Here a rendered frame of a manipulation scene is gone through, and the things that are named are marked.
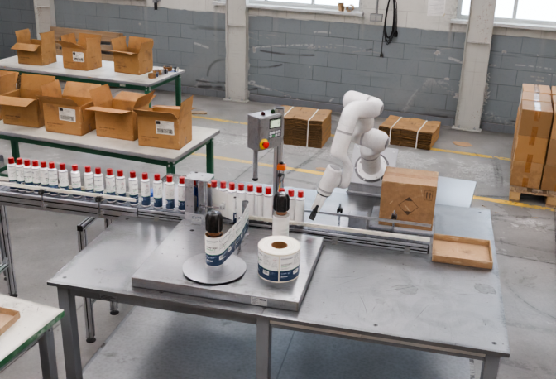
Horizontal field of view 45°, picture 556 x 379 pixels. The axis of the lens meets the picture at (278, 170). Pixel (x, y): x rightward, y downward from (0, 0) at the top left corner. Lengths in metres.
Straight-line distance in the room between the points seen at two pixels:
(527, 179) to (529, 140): 0.39
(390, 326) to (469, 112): 6.07
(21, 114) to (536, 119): 4.50
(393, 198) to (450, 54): 5.14
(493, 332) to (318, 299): 0.77
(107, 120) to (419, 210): 2.74
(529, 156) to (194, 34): 5.16
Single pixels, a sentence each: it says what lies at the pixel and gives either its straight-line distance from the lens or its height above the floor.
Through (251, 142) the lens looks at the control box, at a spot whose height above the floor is 1.32.
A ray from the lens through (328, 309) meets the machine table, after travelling 3.09.
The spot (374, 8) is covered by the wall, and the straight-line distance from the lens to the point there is 8.87.
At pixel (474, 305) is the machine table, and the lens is 3.27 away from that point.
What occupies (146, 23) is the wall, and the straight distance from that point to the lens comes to 10.17.
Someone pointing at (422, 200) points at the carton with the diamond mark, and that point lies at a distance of 3.80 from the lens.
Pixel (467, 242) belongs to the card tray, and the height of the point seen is 0.84.
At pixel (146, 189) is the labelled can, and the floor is 0.99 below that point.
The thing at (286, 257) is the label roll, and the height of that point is 1.01.
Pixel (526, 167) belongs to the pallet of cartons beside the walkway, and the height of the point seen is 0.34.
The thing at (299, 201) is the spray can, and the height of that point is 1.03.
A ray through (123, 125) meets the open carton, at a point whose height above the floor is 0.90.
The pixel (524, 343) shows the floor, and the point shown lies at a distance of 4.65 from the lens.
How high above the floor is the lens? 2.48
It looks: 21 degrees down
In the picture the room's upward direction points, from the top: 2 degrees clockwise
